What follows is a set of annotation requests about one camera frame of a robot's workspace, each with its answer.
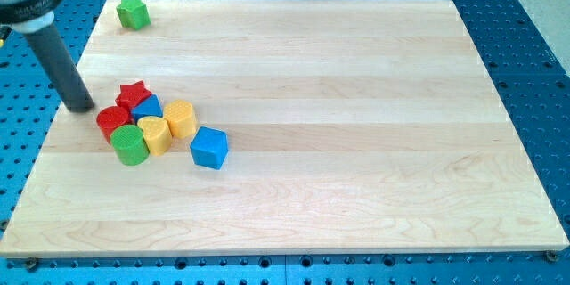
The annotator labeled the board clamp screw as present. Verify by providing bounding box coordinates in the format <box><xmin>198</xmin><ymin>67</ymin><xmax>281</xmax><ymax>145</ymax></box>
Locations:
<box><xmin>544</xmin><ymin>251</ymin><xmax>558</xmax><ymax>263</ymax></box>
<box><xmin>22</xmin><ymin>257</ymin><xmax>40</xmax><ymax>273</ymax></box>

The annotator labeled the left board clamp screw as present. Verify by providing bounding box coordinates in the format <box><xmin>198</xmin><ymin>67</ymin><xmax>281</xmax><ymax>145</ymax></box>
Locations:
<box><xmin>22</xmin><ymin>257</ymin><xmax>40</xmax><ymax>273</ymax></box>

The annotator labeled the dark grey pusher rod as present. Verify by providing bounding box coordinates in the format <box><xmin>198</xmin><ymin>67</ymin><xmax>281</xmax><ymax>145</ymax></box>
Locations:
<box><xmin>24</xmin><ymin>23</ymin><xmax>94</xmax><ymax>113</ymax></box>

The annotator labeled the red star block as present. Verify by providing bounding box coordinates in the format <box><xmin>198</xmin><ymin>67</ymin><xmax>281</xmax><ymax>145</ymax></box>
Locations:
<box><xmin>115</xmin><ymin>80</ymin><xmax>152</xmax><ymax>111</ymax></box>

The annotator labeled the blue cube block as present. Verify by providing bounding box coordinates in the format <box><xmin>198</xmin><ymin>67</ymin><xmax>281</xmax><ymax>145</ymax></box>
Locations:
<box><xmin>190</xmin><ymin>126</ymin><xmax>229</xmax><ymax>170</ymax></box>

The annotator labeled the green star block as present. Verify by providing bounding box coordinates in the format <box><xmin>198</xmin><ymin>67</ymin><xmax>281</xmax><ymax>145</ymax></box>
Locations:
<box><xmin>116</xmin><ymin>0</ymin><xmax>151</xmax><ymax>30</ymax></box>

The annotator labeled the yellow rounded block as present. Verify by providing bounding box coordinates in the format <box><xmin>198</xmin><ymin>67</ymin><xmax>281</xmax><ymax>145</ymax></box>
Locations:
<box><xmin>163</xmin><ymin>100</ymin><xmax>197</xmax><ymax>139</ymax></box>

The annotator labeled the yellow heart block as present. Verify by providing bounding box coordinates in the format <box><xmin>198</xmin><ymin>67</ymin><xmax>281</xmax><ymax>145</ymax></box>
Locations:
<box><xmin>137</xmin><ymin>116</ymin><xmax>173</xmax><ymax>156</ymax></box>

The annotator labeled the red cylinder block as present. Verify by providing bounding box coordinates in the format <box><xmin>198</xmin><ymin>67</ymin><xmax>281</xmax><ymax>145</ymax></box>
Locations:
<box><xmin>96</xmin><ymin>106</ymin><xmax>132</xmax><ymax>143</ymax></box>

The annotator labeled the wooden board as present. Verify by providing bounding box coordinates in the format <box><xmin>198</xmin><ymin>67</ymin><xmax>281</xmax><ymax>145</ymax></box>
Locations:
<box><xmin>1</xmin><ymin>0</ymin><xmax>569</xmax><ymax>258</ymax></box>

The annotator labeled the small blue block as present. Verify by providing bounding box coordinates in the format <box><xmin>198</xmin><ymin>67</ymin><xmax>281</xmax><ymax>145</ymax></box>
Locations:
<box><xmin>131</xmin><ymin>94</ymin><xmax>163</xmax><ymax>124</ymax></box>

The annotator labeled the green cylinder block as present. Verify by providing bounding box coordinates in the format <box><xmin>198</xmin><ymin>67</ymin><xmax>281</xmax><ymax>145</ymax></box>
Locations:
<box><xmin>110</xmin><ymin>125</ymin><xmax>150</xmax><ymax>166</ymax></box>

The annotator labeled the right board clamp screw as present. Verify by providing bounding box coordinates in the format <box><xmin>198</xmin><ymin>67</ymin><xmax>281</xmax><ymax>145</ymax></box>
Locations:
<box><xmin>544</xmin><ymin>251</ymin><xmax>558</xmax><ymax>263</ymax></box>

